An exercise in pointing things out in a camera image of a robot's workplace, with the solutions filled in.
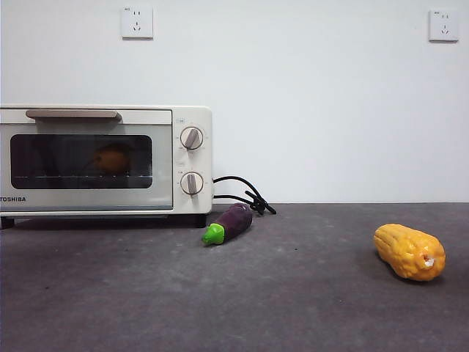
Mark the purple toy eggplant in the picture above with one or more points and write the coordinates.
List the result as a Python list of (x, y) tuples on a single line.
[(237, 221)]

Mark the cream toaster oven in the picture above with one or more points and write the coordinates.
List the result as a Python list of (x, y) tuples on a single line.
[(191, 161)]

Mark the oven knob with short tick scale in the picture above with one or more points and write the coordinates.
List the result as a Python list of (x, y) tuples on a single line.
[(191, 183)]

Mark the oven knob with long tick scale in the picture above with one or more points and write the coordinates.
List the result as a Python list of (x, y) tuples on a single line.
[(191, 138)]

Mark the white wall socket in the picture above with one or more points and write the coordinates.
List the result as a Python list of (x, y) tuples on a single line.
[(443, 25), (137, 22)]

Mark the yellow toy corn cob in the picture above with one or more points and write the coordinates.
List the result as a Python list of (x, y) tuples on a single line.
[(403, 253)]

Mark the brown toy potato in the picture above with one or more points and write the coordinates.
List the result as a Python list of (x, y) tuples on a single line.
[(111, 159)]

